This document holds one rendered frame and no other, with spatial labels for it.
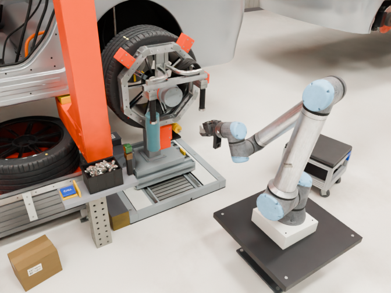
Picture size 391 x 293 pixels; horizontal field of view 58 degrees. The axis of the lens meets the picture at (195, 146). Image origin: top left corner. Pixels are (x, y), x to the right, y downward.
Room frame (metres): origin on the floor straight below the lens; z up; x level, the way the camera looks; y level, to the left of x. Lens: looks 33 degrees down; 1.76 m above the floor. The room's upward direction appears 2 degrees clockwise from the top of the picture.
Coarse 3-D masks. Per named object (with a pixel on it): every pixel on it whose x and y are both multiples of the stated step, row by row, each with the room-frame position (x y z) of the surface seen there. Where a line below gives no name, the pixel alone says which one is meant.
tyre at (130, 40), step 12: (144, 24) 2.34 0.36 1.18; (120, 36) 2.20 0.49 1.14; (132, 36) 2.14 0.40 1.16; (144, 36) 2.12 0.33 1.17; (156, 36) 2.15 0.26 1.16; (168, 36) 2.20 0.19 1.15; (108, 48) 2.15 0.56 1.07; (132, 48) 2.06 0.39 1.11; (108, 60) 2.06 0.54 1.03; (108, 72) 2.00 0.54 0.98; (108, 84) 1.98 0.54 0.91; (108, 96) 1.98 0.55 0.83; (132, 120) 2.04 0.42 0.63
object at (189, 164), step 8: (176, 144) 2.47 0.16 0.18; (184, 152) 2.36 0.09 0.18; (184, 160) 2.26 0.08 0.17; (192, 160) 2.28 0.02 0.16; (168, 168) 2.17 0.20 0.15; (176, 168) 2.15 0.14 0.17; (184, 168) 2.19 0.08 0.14; (192, 168) 2.23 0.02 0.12; (136, 176) 2.04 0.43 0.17; (144, 176) 2.07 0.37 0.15; (152, 176) 2.05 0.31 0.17; (160, 176) 2.08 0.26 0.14; (168, 176) 2.12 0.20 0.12; (144, 184) 2.01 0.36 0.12
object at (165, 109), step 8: (176, 56) 2.33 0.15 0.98; (176, 64) 2.40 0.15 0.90; (152, 72) 2.16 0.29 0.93; (144, 80) 2.13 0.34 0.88; (128, 88) 2.06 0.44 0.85; (184, 88) 2.28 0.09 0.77; (136, 96) 2.11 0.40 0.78; (136, 104) 2.30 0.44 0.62; (144, 104) 2.32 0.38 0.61; (160, 104) 2.18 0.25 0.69; (136, 112) 2.11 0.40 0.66; (144, 112) 2.14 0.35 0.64; (160, 112) 2.20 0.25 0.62; (168, 112) 2.19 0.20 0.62
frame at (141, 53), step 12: (144, 48) 2.03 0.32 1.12; (156, 48) 2.06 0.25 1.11; (168, 48) 2.10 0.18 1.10; (180, 48) 2.14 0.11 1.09; (120, 72) 1.99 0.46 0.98; (132, 72) 1.97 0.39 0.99; (120, 84) 1.94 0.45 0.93; (192, 84) 2.21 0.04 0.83; (120, 96) 1.97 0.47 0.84; (192, 96) 2.20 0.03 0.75; (120, 108) 1.97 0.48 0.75; (180, 108) 2.20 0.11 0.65; (144, 120) 2.00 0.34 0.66; (168, 120) 2.10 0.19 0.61
